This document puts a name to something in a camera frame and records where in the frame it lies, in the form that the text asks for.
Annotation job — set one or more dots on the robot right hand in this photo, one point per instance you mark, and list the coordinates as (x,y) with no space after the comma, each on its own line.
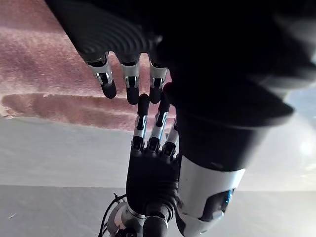
(150,177)

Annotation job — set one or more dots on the pink towel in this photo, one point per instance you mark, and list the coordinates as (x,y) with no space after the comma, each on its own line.
(44,74)

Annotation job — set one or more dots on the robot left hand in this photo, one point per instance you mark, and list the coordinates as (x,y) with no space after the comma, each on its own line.
(128,32)

